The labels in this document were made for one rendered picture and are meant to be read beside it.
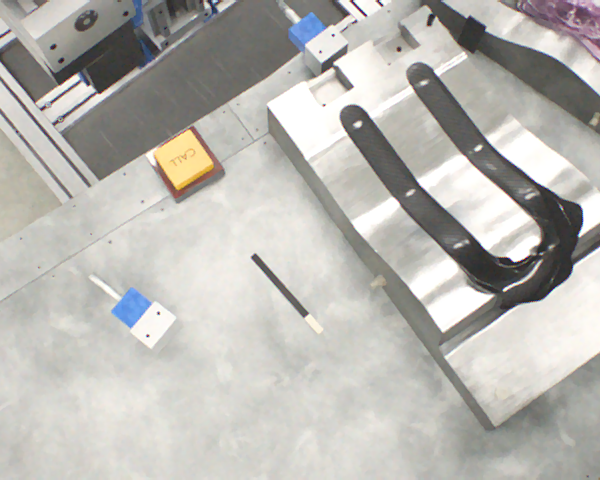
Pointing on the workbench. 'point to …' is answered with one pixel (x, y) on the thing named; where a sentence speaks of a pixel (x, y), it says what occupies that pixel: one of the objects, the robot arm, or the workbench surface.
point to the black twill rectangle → (471, 34)
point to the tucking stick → (287, 293)
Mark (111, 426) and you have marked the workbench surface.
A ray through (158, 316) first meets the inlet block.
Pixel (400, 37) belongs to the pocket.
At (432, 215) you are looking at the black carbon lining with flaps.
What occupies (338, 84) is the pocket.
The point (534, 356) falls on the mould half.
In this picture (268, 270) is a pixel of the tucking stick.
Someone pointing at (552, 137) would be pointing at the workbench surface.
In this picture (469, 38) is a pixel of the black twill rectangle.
